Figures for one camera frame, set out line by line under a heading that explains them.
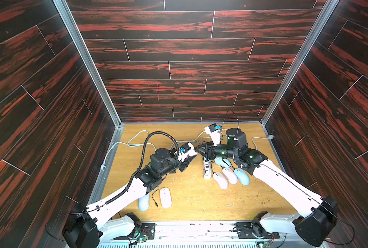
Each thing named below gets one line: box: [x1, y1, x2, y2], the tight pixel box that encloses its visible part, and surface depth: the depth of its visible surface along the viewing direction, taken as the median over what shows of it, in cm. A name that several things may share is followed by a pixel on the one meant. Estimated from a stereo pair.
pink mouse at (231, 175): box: [222, 167, 238, 185], surface depth 91 cm
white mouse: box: [138, 193, 150, 212], surface depth 83 cm
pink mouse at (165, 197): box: [159, 187, 172, 209], surface depth 84 cm
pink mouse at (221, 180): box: [212, 172, 229, 190], surface depth 90 cm
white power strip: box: [203, 157, 212, 180], surface depth 92 cm
